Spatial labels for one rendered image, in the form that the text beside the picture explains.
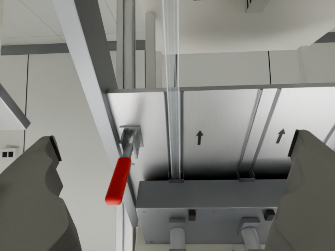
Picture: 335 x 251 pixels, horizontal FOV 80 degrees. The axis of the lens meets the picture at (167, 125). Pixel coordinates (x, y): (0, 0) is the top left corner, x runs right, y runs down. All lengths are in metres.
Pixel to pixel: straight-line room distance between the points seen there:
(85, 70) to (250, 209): 0.28
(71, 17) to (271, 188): 0.33
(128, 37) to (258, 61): 1.79
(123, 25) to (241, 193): 0.46
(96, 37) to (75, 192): 2.01
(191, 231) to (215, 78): 1.78
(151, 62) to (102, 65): 0.42
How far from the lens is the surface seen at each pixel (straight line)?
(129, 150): 0.26
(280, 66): 2.28
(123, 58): 0.53
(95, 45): 0.24
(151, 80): 0.64
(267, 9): 0.81
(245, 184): 0.35
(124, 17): 0.59
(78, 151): 2.14
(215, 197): 0.32
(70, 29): 0.22
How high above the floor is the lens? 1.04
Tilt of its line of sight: 5 degrees down
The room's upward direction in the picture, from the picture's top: 179 degrees clockwise
